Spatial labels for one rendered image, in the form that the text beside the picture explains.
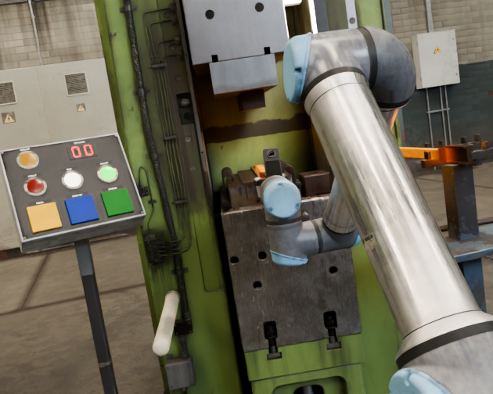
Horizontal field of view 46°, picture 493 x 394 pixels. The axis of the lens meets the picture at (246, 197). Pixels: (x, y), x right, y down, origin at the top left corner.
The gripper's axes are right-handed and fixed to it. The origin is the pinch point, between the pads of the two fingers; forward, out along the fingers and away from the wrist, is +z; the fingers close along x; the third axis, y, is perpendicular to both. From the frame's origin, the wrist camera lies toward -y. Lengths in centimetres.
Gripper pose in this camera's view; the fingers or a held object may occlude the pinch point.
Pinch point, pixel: (268, 177)
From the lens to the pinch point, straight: 177.6
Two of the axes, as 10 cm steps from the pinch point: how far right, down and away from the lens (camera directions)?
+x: 9.9, -1.6, 0.3
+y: 1.5, 9.8, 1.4
